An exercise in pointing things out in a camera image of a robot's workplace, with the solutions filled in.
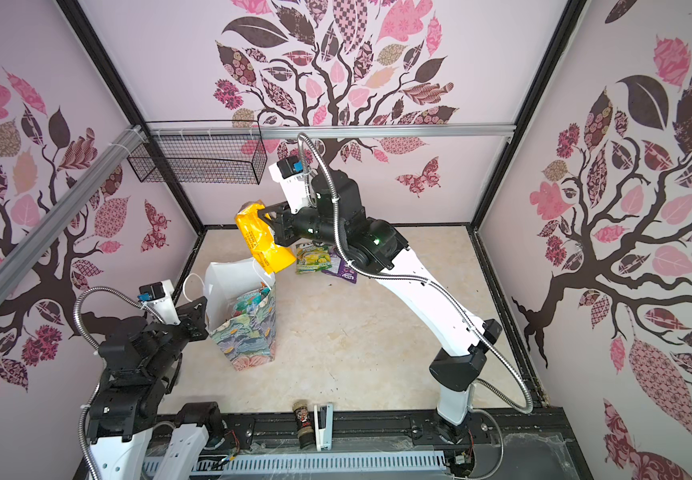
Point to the green yellow candy bag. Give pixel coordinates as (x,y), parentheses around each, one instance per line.
(312,258)

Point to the right metal flexible conduit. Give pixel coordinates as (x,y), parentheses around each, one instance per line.
(374,249)

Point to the aluminium rail left wall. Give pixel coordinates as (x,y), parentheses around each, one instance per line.
(27,253)

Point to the teal Fox's candy bag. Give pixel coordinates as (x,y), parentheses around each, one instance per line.
(249,302)

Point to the aluminium rail back wall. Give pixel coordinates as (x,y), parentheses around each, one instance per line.
(338,132)

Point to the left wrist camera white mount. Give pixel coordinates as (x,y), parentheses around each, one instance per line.
(157,298)

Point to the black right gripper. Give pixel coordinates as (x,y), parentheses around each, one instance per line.
(286,225)

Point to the white slotted cable duct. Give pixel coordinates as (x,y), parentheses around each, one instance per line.
(316,463)

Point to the purple candy bag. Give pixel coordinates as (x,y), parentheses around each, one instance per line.
(339,268)

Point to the yellow snack pack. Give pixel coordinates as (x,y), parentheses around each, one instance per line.
(259,238)

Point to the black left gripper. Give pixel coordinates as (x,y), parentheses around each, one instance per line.
(195,318)

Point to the small dark spice jar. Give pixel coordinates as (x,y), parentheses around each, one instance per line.
(305,429)

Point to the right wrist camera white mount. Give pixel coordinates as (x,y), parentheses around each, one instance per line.
(294,177)

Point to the black wire basket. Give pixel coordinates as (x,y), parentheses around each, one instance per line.
(218,155)

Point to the floral paper bag white inside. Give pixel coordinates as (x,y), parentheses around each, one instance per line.
(247,341)

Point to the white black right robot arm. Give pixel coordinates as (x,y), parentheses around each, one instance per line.
(327,208)

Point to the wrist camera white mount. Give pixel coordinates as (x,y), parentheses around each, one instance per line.
(157,298)
(294,177)

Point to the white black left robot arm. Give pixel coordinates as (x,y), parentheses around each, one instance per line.
(119,422)

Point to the aluminium rail wall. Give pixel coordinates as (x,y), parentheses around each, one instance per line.
(27,253)
(338,132)

